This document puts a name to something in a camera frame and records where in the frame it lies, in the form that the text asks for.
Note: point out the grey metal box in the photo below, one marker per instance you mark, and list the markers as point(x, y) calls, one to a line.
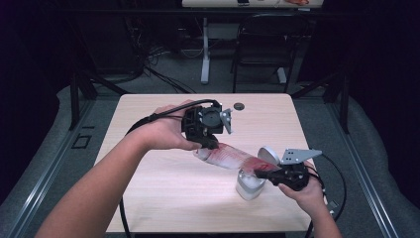
point(224, 31)

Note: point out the dark phone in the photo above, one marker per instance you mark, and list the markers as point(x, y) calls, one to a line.
point(243, 2)

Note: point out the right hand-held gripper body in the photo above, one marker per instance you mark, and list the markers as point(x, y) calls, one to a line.
point(294, 175)

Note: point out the person's left hand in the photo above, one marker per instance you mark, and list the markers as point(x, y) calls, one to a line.
point(165, 130)

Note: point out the person's right hand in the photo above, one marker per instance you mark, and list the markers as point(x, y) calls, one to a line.
point(310, 196)

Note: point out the black round table grommet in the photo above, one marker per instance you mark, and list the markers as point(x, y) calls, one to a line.
point(239, 106)

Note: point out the white container with flip lid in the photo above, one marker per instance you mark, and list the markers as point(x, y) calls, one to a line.
point(249, 186)

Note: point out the orange packet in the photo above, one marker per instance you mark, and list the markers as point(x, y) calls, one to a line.
point(297, 2)

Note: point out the aluminium floor rail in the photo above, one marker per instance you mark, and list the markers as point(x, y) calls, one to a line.
point(363, 178)
point(43, 185)

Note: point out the black folding chair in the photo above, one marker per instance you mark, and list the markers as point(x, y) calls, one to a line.
point(267, 43)

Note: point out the black metal stand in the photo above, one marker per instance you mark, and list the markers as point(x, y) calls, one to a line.
point(74, 99)
point(344, 105)

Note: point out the grey tape strip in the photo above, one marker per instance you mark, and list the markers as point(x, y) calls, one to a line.
point(333, 205)

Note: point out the white desk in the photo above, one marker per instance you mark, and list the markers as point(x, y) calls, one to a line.
point(205, 66)

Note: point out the red and white spouted pouch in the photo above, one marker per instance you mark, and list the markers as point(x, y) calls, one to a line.
point(231, 158)

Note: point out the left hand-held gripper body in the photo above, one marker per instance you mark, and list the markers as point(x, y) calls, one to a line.
point(206, 120)

